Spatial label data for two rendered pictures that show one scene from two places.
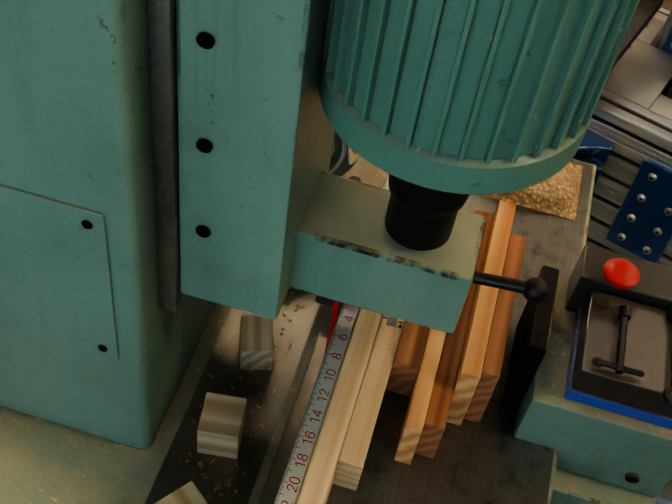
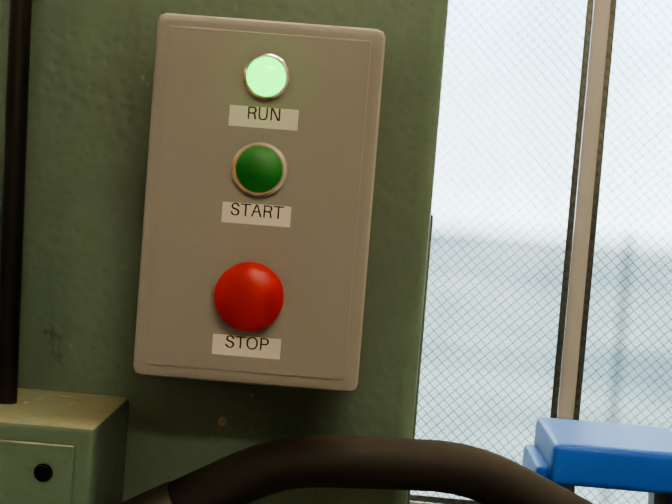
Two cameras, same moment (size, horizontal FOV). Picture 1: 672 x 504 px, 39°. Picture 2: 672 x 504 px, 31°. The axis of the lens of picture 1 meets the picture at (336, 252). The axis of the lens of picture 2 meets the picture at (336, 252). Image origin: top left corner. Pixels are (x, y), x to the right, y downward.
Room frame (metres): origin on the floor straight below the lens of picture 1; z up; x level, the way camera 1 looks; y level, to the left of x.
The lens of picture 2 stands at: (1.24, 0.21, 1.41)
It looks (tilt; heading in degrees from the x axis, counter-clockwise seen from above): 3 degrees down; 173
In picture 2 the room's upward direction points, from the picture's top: 5 degrees clockwise
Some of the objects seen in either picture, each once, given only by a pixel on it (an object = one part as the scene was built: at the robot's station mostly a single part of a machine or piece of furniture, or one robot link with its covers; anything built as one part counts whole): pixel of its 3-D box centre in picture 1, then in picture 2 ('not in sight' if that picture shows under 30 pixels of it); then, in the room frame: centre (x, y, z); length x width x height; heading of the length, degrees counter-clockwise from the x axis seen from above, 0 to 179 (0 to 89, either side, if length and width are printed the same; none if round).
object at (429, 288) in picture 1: (383, 256); not in sight; (0.50, -0.04, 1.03); 0.14 x 0.07 x 0.09; 82
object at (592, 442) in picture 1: (603, 384); not in sight; (0.50, -0.25, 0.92); 0.15 x 0.13 x 0.09; 172
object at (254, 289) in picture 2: not in sight; (249, 296); (0.72, 0.24, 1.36); 0.03 x 0.01 x 0.03; 82
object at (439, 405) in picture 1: (456, 325); not in sight; (0.53, -0.12, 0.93); 0.25 x 0.02 x 0.05; 172
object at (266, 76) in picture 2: not in sight; (266, 76); (0.71, 0.24, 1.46); 0.02 x 0.01 x 0.02; 82
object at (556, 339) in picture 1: (564, 346); not in sight; (0.50, -0.21, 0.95); 0.09 x 0.07 x 0.09; 172
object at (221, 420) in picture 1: (222, 425); not in sight; (0.45, 0.08, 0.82); 0.04 x 0.04 x 0.04; 0
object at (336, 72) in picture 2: not in sight; (262, 203); (0.68, 0.24, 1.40); 0.10 x 0.06 x 0.16; 82
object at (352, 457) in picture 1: (420, 229); not in sight; (0.64, -0.08, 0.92); 0.55 x 0.02 x 0.04; 172
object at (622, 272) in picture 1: (621, 273); not in sight; (0.54, -0.23, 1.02); 0.03 x 0.03 x 0.01
